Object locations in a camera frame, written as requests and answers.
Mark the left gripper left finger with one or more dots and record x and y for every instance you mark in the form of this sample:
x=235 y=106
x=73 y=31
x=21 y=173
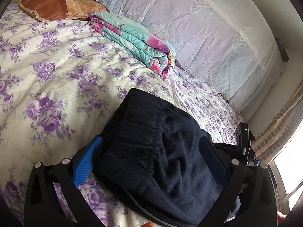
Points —
x=42 y=206

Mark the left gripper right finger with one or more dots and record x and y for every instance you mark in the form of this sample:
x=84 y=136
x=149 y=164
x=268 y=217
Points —
x=248 y=197

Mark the dark navy fleece pants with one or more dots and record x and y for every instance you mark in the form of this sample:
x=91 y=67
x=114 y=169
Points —
x=149 y=159

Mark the person's right hand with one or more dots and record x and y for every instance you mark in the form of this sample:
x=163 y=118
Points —
x=148 y=224

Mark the beige checked curtain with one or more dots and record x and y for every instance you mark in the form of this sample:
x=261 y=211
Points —
x=276 y=135

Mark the red jacket right sleeve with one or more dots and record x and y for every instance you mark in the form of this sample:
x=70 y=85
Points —
x=280 y=217

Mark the folded colourful floral blanket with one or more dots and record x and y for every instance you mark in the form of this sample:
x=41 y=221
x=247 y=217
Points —
x=149 y=48

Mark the purple floral bed quilt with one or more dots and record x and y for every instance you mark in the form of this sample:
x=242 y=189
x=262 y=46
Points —
x=61 y=83

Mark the brown satin pillow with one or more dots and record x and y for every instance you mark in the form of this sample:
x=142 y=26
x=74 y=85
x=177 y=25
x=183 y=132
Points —
x=55 y=10

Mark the white lace wall cloth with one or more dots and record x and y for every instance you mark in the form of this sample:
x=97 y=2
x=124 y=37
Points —
x=228 y=43

